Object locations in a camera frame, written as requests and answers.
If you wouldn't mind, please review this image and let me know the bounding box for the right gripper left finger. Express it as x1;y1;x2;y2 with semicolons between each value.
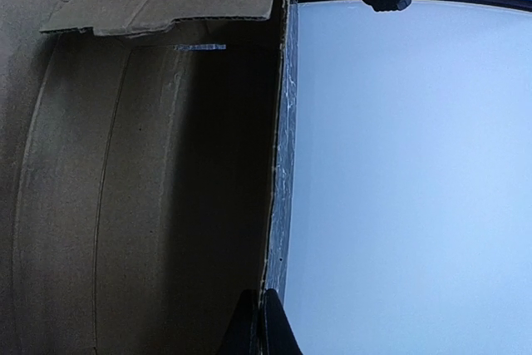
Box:
222;289;259;355

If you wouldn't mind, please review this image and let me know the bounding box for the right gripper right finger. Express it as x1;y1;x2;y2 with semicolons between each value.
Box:
261;288;303;355

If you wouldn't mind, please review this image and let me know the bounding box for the brown cardboard paper box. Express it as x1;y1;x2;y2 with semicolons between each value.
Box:
1;0;289;354

